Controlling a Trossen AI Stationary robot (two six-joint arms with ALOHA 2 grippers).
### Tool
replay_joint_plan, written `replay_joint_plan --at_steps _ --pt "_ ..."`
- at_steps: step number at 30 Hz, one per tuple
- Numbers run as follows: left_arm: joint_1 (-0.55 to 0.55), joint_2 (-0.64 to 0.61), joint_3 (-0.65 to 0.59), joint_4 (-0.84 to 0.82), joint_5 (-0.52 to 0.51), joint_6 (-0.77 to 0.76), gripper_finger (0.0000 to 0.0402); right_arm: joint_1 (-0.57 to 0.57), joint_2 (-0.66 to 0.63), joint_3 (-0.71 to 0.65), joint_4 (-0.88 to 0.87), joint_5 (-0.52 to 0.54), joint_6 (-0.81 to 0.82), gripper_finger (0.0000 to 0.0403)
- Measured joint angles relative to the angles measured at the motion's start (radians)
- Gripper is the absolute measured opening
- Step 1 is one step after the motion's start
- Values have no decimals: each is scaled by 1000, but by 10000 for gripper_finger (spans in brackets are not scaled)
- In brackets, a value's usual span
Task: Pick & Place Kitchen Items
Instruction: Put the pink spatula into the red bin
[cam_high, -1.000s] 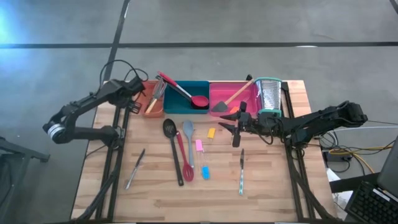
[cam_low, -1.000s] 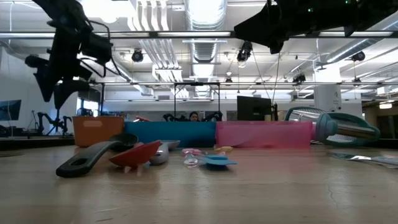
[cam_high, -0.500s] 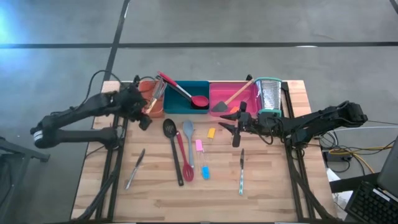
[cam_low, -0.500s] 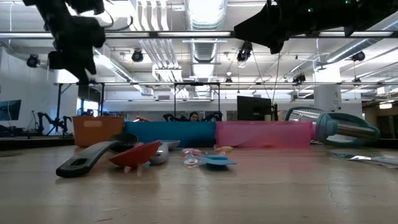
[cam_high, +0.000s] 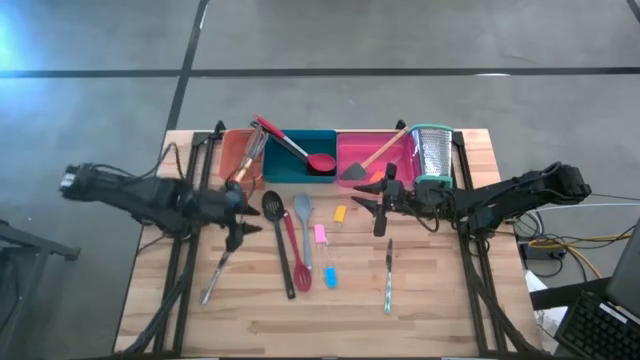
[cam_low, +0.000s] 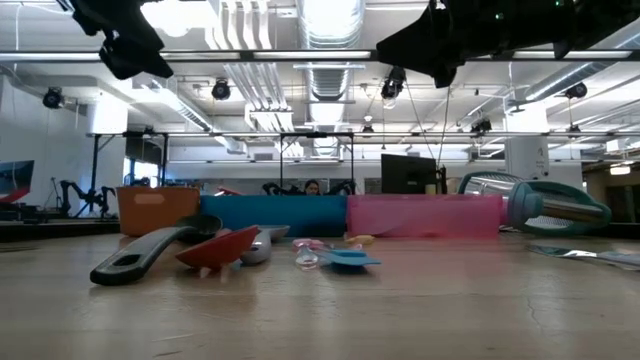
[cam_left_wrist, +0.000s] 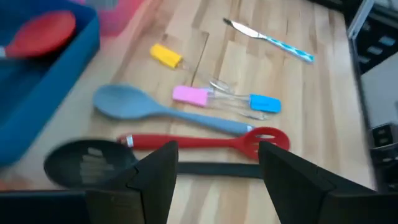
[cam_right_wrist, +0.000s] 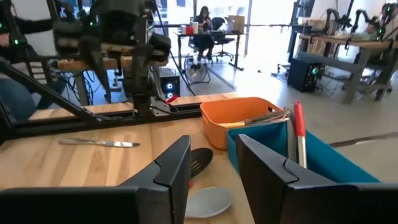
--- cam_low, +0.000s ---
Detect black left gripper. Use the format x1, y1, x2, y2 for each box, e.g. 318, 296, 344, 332
69, 0, 174, 82

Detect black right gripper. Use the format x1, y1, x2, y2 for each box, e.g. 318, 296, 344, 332
375, 0, 512, 90

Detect black slotted spatula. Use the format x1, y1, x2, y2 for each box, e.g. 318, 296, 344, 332
88, 213, 224, 287

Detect black monitor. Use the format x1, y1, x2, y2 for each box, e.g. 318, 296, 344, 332
380, 153, 439, 197

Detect orange plastic bin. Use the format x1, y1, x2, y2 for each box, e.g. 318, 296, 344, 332
115, 185, 202, 237

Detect pink plastic bin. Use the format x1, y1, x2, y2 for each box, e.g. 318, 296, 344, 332
345, 193, 504, 240

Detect teal framed steel grater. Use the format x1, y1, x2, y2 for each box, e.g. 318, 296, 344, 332
457, 172, 613, 239

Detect red slotted spoon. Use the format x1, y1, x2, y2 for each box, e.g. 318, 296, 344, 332
173, 224, 261, 272

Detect blue plastic bin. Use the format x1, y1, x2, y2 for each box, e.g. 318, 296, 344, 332
199, 194, 349, 239

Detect small blue silicone spatula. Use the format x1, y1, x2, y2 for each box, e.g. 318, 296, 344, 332
319, 248, 382, 275

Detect grey plastic spoon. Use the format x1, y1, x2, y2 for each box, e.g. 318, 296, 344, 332
239, 224, 291, 267

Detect small pink silicone spatula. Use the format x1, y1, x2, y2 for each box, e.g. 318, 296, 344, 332
291, 238, 326, 272

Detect silver ventilation duct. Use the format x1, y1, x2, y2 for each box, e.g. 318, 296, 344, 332
298, 0, 367, 101

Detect blue wall screen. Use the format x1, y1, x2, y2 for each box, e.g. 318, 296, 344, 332
0, 159, 36, 203

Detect black background workstation frame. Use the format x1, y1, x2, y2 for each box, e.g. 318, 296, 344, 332
87, 130, 357, 197

